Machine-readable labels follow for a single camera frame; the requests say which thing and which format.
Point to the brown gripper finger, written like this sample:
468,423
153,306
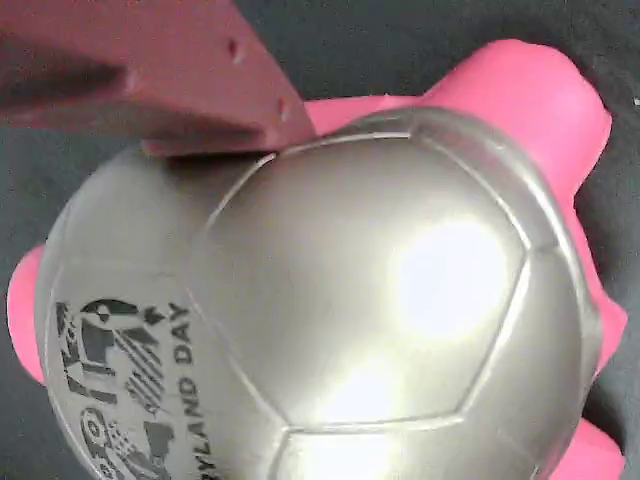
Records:
165,65

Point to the pink turtle toy silver shell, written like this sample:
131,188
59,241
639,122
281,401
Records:
360,300

